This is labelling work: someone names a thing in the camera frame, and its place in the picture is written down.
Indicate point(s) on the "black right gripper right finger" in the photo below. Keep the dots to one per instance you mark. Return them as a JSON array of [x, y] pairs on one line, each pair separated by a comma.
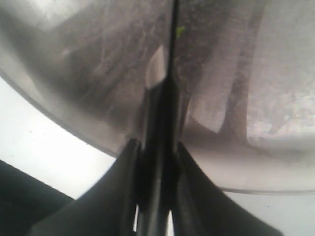
[[202, 209]]

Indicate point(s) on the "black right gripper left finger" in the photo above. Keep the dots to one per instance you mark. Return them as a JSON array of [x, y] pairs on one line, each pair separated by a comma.
[[107, 209]]

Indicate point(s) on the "black kitchen knife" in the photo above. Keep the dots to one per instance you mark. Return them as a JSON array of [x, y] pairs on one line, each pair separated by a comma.
[[162, 123]]

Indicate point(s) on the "green vegetable piece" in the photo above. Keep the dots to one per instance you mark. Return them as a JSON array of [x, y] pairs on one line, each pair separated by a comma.
[[179, 31]]

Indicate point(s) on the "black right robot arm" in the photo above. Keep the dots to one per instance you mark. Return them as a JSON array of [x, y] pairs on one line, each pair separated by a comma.
[[25, 201]]

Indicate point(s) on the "round steel plate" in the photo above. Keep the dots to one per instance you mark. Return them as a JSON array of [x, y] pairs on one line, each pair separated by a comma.
[[244, 69]]

